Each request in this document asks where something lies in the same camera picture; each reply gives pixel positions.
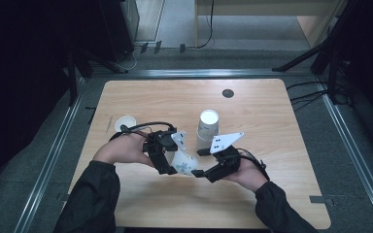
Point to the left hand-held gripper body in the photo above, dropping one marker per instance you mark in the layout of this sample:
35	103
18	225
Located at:
160	142

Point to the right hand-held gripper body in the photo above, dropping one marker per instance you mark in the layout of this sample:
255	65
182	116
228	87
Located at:
226	160

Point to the white floral paper cup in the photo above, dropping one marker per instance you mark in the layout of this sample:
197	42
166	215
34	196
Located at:
126	121
184	165

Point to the stack of white paper cups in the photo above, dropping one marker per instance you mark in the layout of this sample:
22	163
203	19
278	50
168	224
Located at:
208	129

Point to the person's right hand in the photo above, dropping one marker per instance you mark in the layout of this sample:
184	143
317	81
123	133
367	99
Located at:
251	176

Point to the person's left hand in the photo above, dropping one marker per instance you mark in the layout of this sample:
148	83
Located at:
123	150

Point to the black round table grommet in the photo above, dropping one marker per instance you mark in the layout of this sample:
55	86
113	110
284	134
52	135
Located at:
228	93

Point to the black floor tape mark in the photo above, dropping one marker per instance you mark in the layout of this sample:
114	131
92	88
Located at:
91	115

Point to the black tape strip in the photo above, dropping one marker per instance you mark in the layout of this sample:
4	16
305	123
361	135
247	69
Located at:
144	47
157	47
182	48

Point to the grey floor tape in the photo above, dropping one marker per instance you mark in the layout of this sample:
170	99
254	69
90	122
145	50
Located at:
64	196
320	199

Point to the black metal stand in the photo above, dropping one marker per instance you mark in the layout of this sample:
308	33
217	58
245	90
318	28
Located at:
72	77

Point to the dark cabinet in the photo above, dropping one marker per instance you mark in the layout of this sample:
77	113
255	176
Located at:
116	29

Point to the black tripod stand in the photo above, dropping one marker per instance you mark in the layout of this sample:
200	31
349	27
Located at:
298	59

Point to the beige wooden furniture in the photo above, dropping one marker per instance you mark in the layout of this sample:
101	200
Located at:
255	9

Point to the aluminium floor rail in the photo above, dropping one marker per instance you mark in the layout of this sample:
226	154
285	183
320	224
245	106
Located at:
48	165
353	145
204	73

